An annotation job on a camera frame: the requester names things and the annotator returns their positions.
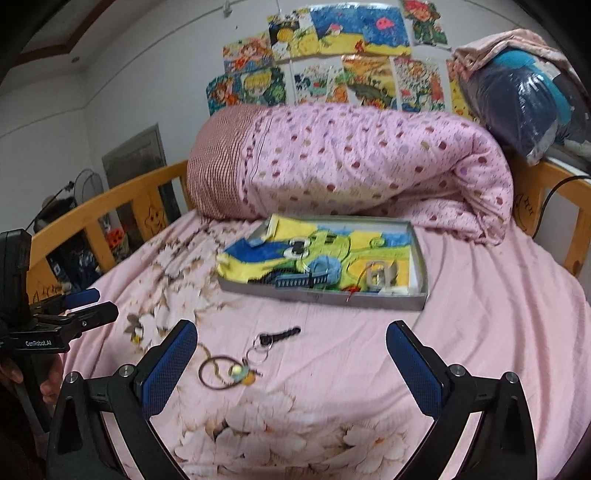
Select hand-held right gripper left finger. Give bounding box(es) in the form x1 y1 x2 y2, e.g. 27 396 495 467
46 319 199 480

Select pink cloth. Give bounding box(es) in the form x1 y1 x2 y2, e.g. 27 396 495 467
452 28 578 70

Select group of children's wall drawings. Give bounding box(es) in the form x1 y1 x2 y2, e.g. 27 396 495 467
206 0 476 121

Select key ring with black strap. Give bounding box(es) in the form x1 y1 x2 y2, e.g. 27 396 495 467
246 326 302 365

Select plastic bag with blue plush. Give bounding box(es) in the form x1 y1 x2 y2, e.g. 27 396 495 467
462 48 591 167

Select hair tie with yellow bead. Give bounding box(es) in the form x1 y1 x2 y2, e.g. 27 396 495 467
198 354 264 393

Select person's left hand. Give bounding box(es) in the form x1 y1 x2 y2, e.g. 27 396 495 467
0 354 64 407

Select orange toy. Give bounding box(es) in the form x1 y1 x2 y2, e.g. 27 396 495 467
105 228 127 257

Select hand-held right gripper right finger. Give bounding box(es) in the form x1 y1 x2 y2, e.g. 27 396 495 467
385 320 539 480

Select red string bracelet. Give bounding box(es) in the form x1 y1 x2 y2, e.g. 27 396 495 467
344 261 375 301

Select black cable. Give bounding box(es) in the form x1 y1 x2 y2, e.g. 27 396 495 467
531 174 591 241

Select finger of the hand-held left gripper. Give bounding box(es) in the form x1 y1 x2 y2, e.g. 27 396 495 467
34 301 119 340
32 288 101 315

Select pink floral bedsheet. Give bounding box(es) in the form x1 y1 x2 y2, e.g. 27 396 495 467
28 210 591 480

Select pink dotted folded quilt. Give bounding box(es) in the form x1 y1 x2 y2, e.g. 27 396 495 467
185 102 515 245

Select grey door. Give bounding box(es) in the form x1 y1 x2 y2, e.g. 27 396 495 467
102 124 182 232

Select electric fan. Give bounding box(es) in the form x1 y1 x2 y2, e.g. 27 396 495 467
68 168 106 206

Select grey shallow box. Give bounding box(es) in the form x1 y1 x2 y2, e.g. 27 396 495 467
217 215 429 312

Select wooden bed frame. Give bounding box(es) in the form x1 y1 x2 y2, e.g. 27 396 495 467
18 157 591 301

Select light blue smartwatch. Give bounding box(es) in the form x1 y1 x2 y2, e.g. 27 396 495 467
272 257 345 291

